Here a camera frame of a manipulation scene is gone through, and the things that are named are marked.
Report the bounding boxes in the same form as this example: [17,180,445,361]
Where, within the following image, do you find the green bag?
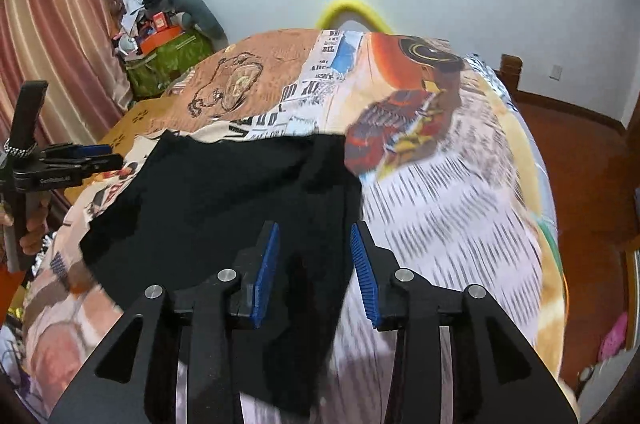
[125,28,216,99]

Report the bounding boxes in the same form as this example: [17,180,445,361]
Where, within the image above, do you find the yellow paw print blanket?
[65,98,173,201]

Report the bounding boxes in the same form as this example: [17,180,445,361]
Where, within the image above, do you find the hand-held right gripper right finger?
[350,221,578,424]

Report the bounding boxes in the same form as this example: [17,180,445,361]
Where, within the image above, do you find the person's left forearm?
[0,266,27,302]

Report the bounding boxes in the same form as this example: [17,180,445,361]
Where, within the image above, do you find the pink striped curtain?
[0,0,133,145]

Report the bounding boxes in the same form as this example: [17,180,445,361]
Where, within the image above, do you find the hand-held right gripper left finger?
[47,221,281,424]

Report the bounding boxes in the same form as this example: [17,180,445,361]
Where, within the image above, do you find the person's left hand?
[20,196,52,255]

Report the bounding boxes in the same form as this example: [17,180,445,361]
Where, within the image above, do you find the bed with printed orange sheet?
[0,28,569,424]

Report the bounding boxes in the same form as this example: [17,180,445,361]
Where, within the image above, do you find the black cloth garment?
[80,134,363,420]

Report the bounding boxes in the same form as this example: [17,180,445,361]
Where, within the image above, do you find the orange box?
[139,26,182,54]

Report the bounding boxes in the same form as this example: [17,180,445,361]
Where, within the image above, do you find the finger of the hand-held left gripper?
[42,155,126,179]
[44,145,115,158]

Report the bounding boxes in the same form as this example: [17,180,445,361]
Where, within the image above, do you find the wooden bed post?
[500,54,523,97]

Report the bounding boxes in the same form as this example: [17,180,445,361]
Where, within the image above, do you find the pink slippers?
[597,311,628,362]

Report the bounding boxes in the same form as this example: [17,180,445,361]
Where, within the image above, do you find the pile of assorted clutter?
[112,0,186,59]

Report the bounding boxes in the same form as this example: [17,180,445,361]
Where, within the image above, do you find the yellow foam tube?
[315,0,396,35]

